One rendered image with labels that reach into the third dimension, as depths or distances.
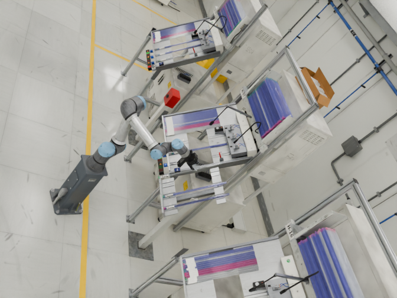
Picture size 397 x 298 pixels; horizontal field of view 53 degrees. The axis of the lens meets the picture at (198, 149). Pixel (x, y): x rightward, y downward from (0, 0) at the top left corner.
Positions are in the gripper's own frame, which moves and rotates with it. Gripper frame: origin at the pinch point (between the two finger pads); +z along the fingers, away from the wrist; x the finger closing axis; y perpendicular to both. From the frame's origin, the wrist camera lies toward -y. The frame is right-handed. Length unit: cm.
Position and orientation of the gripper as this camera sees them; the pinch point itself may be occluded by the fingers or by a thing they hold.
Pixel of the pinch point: (195, 169)
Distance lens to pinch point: 309.5
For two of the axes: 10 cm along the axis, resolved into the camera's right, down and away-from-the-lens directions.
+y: 8.9, -3.8, -2.4
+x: -1.4, -7.4, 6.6
